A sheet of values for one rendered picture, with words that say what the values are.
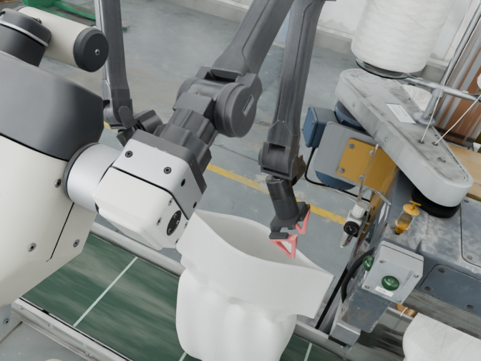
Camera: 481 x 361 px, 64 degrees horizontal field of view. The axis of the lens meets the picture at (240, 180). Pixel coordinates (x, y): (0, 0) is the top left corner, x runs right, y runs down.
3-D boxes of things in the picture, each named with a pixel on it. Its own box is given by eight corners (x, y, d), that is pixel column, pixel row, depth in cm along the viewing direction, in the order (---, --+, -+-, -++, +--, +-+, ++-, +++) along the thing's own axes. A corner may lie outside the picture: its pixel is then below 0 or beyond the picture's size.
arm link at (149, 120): (99, 110, 102) (116, 109, 96) (133, 92, 109) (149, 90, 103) (121, 149, 108) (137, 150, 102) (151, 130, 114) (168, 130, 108)
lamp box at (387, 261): (361, 287, 71) (379, 256, 65) (364, 271, 74) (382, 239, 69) (401, 305, 69) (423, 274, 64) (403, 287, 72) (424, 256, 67)
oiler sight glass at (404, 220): (395, 225, 69) (403, 211, 67) (396, 217, 71) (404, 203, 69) (409, 230, 69) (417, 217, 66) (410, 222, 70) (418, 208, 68)
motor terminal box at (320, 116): (303, 155, 112) (313, 121, 105) (298, 136, 120) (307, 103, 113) (330, 159, 112) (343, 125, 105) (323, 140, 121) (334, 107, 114)
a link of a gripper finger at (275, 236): (310, 245, 97) (301, 214, 93) (302, 263, 91) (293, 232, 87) (285, 244, 100) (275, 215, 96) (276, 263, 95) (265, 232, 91)
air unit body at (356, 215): (332, 251, 101) (351, 208, 92) (336, 239, 105) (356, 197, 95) (348, 258, 100) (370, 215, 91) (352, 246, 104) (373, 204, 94)
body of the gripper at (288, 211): (307, 207, 97) (300, 182, 94) (295, 231, 89) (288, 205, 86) (283, 208, 101) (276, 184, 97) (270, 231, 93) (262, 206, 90)
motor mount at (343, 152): (309, 171, 113) (326, 123, 102) (316, 160, 117) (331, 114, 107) (406, 208, 106) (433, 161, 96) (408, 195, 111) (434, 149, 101)
